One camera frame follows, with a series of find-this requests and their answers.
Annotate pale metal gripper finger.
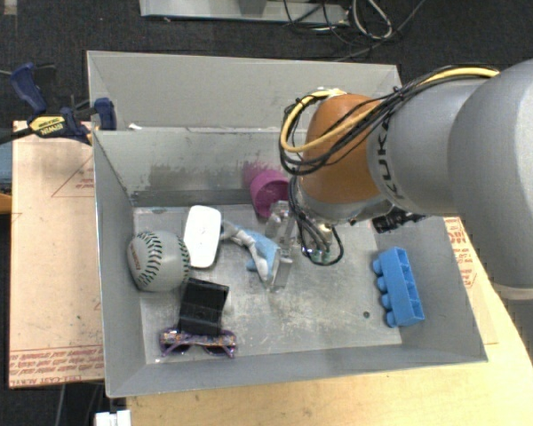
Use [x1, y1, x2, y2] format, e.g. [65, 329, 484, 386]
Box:
[264, 200, 291, 240]
[263, 245, 295, 293]

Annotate purple plastic cup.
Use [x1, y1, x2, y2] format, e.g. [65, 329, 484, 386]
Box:
[248, 169, 290, 219]

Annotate light blue and white toy figure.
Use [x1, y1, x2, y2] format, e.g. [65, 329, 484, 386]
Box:
[220, 219, 282, 284]

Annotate grey metal bin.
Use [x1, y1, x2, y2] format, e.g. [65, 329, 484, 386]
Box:
[86, 50, 489, 398]

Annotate white oval soap bar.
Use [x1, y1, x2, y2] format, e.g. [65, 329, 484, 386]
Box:
[182, 204, 223, 270]

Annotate blue toy building block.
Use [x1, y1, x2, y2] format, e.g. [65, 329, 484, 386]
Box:
[371, 246, 426, 329]

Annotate purple patterned sunglasses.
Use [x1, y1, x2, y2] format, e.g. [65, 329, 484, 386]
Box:
[159, 327, 238, 359]

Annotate grey baseball with dark stitches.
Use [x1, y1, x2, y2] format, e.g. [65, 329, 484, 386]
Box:
[126, 230, 192, 293]

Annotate brown cardboard board, red print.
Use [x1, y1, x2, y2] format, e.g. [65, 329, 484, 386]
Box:
[8, 120, 501, 390]

